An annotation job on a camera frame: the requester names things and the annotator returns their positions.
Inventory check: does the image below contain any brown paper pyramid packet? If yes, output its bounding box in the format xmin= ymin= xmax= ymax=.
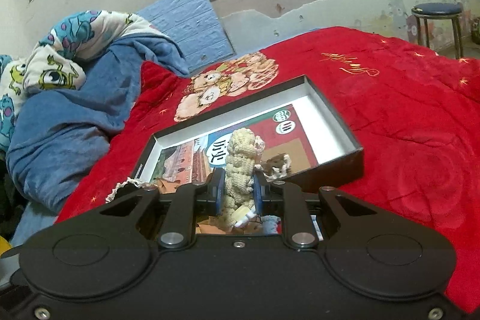
xmin=195 ymin=217 xmax=232 ymax=235

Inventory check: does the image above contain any brown crochet scrunchie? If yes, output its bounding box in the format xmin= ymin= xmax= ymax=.
xmin=255 ymin=154 xmax=291 ymax=182

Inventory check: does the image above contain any cream crochet scrunchie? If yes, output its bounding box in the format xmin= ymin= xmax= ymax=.
xmin=220 ymin=127 xmax=265 ymax=230

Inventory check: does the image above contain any black crochet scrunchie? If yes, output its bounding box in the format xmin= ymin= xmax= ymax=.
xmin=105 ymin=178 xmax=159 ymax=204

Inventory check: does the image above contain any colourful printed book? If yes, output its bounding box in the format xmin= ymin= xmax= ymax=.
xmin=142 ymin=103 xmax=318 ymax=184

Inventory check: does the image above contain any black shallow cardboard box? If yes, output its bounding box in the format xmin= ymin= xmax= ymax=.
xmin=131 ymin=76 xmax=364 ymax=192

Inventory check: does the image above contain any blue fleece blanket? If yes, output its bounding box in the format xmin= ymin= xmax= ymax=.
xmin=5 ymin=33 xmax=191 ymax=214

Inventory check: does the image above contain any red embroidered bedspread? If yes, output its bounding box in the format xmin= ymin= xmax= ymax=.
xmin=58 ymin=27 xmax=479 ymax=312

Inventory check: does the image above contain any cartoon monster print quilt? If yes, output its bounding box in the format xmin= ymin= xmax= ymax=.
xmin=1 ymin=10 xmax=164 ymax=155

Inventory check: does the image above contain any round blue metal stool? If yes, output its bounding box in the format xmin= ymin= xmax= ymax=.
xmin=411 ymin=1 xmax=464 ymax=59

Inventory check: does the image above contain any brown patterned ball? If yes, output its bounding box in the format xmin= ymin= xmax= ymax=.
xmin=470 ymin=17 xmax=480 ymax=45

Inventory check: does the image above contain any blue foam wall panel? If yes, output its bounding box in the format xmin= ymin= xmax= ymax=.
xmin=137 ymin=0 xmax=235 ymax=74

